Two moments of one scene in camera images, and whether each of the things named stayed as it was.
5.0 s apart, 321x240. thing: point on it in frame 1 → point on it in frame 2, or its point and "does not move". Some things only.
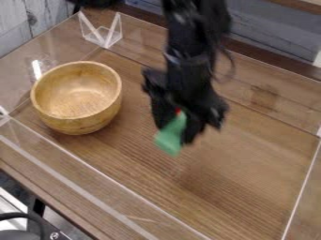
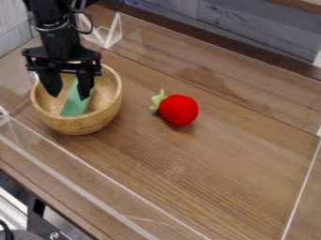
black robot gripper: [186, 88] → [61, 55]
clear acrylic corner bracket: [97, 35] does not move
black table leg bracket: [49, 231] does not move
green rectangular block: [168, 136] → [75, 105]
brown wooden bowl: [76, 95] does not move
